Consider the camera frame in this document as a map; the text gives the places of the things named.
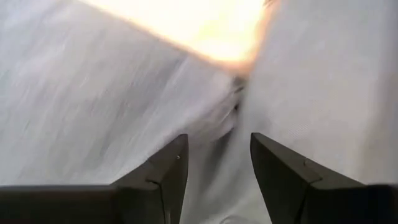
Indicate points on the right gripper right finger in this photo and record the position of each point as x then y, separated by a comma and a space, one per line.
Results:
286, 193

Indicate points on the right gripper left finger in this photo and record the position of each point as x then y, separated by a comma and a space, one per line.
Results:
168, 186

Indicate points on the light blue denim garment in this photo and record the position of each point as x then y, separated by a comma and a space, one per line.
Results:
93, 109

